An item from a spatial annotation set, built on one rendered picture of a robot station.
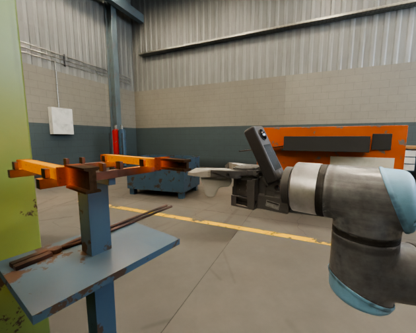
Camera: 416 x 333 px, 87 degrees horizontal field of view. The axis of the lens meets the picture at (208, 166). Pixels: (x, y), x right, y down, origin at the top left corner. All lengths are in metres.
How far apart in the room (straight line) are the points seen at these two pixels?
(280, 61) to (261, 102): 1.33
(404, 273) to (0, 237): 1.02
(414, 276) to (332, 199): 0.15
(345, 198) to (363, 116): 7.26
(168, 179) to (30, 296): 3.56
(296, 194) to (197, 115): 8.08
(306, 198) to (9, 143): 0.88
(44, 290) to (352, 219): 0.62
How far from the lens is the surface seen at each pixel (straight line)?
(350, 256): 0.42
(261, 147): 0.43
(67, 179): 0.49
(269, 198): 0.45
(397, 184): 0.39
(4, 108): 0.96
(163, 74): 9.44
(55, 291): 0.64
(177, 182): 4.01
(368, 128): 3.50
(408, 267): 0.45
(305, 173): 0.40
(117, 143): 7.98
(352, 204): 0.39
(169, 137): 9.01
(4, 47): 1.00
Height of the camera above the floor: 1.10
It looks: 7 degrees down
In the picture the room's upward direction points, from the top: straight up
